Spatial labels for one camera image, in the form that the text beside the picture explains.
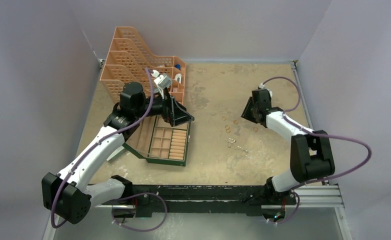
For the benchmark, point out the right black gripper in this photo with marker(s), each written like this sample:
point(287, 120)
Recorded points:
point(245, 114)

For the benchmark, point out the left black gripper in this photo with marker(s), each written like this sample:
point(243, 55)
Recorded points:
point(179, 116)

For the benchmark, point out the green jewelry box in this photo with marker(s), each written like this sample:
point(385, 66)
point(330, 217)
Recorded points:
point(158, 143)

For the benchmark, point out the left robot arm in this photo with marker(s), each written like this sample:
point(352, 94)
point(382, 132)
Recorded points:
point(68, 193)

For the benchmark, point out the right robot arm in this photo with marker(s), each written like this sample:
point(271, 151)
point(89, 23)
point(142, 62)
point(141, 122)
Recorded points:
point(311, 155)

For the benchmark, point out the silver stapler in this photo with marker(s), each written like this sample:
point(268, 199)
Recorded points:
point(179, 78)

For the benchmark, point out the white paper card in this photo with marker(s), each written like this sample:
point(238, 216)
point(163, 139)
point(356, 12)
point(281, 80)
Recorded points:
point(116, 153)

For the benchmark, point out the peach mesh file organizer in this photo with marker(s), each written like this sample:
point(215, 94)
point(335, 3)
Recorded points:
point(127, 59)

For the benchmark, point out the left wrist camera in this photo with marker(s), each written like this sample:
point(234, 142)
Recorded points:
point(163, 81)

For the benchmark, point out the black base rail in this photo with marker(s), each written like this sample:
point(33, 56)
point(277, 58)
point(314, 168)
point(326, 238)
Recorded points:
point(204, 199)

